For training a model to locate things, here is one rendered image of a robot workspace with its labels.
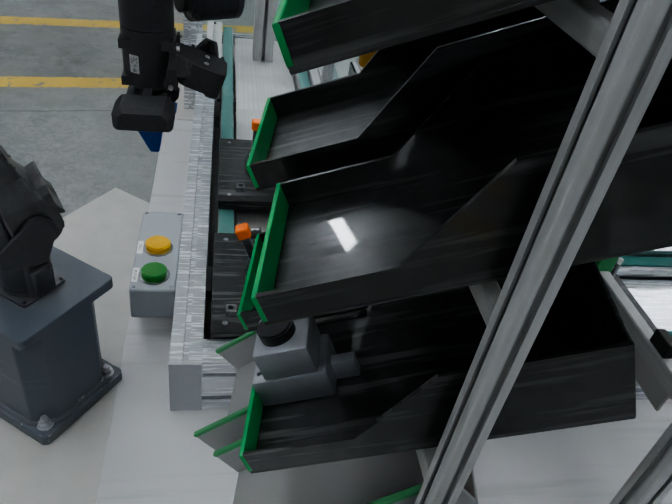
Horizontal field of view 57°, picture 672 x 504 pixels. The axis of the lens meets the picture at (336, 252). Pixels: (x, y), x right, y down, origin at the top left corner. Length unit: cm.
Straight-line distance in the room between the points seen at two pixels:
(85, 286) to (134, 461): 24
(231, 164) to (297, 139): 73
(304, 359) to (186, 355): 43
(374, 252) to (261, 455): 18
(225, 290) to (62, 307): 26
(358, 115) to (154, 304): 56
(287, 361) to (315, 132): 20
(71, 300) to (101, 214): 51
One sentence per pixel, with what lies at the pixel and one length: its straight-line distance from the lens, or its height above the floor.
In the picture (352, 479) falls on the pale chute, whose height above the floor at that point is 110.
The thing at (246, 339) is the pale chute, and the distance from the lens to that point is 78.
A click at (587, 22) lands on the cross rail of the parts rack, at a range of 30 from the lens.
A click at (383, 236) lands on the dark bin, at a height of 138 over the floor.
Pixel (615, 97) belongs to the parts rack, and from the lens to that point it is 27.
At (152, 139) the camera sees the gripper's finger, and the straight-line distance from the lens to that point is 79.
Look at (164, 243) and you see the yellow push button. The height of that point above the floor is 97.
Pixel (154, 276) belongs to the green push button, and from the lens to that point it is 99.
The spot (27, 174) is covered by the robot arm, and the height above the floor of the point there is 121.
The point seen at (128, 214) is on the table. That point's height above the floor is 86.
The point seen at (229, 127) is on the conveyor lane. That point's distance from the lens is 146.
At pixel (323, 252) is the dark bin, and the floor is 136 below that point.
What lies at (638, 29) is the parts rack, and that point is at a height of 156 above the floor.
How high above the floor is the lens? 162
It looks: 37 degrees down
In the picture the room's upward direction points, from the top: 10 degrees clockwise
